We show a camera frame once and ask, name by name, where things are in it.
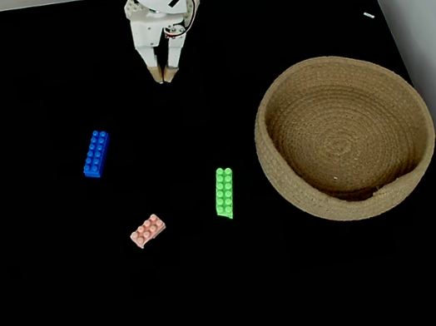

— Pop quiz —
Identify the pink lego block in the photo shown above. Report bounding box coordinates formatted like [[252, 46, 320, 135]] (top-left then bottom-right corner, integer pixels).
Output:
[[126, 211, 171, 251]]

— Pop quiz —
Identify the blue lego block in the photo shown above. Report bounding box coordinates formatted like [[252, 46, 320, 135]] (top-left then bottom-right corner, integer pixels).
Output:
[[76, 127, 117, 181]]

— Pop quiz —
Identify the red and white servo cable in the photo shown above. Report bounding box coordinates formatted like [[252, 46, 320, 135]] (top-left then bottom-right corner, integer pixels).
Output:
[[158, 0, 207, 39]]

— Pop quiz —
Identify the woven brown rope basket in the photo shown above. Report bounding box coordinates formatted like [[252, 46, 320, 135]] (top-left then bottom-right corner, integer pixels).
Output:
[[241, 39, 436, 236]]

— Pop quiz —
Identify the green lego block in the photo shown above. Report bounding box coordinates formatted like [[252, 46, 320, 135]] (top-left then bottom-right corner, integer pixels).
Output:
[[208, 165, 242, 223]]

